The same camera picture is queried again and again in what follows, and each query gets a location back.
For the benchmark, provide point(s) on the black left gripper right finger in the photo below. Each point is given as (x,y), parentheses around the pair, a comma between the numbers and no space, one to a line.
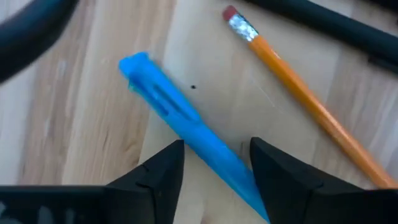
(295,199)

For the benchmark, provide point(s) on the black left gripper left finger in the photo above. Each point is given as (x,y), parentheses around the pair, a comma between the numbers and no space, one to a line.
(149,199)

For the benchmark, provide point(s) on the blue pen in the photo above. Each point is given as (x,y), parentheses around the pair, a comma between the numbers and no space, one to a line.
(174,109)

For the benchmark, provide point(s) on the orange pencil red eraser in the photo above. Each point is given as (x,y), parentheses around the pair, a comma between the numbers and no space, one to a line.
(295,81)

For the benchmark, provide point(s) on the long black pen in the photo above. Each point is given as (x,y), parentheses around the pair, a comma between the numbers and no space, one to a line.
(342,28)

